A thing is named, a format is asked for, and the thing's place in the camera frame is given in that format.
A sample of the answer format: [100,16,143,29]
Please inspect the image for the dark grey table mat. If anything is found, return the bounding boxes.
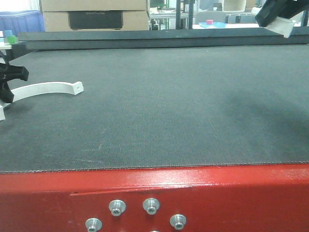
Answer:
[0,45,309,173]

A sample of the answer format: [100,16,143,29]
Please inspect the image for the large white pipe clamp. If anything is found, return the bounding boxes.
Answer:
[0,81,84,121]

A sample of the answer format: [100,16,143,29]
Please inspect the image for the black gripper body arm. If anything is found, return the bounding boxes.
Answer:
[283,0,309,19]

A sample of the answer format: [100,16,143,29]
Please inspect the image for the blue crate background left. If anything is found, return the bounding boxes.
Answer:
[0,10,45,35]

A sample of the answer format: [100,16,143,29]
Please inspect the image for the red metal table frame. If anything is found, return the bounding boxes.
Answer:
[0,164,309,232]

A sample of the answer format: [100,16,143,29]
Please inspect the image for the small white pipe clamp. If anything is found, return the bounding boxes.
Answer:
[266,17,296,38]

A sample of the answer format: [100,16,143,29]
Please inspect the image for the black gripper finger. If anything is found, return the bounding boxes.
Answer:
[0,82,14,103]
[255,0,287,27]
[0,63,29,81]

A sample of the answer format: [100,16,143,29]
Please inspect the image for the silver bolt lower left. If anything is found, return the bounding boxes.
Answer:
[85,218,103,232]

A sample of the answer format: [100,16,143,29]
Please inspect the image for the silver bolt right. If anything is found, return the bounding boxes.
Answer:
[169,214,186,230]

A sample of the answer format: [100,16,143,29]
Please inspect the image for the silver bolt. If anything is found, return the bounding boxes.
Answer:
[109,200,126,217]
[169,214,186,230]
[85,218,103,232]
[142,198,160,215]

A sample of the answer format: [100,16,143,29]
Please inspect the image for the silver bolt upper left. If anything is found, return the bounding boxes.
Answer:
[109,200,126,217]

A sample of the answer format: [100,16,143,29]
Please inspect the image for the lower cardboard box black print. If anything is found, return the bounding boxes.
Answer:
[43,10,149,32]

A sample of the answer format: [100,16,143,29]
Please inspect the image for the light blue tray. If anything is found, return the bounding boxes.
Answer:
[198,22,227,29]

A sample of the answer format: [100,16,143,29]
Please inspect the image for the upper cardboard box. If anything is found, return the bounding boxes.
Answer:
[40,0,150,12]

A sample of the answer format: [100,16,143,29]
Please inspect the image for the green cube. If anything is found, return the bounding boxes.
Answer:
[7,35,17,44]

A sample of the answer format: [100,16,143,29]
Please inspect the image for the silver bolt upper middle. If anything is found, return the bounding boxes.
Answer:
[142,198,160,215]

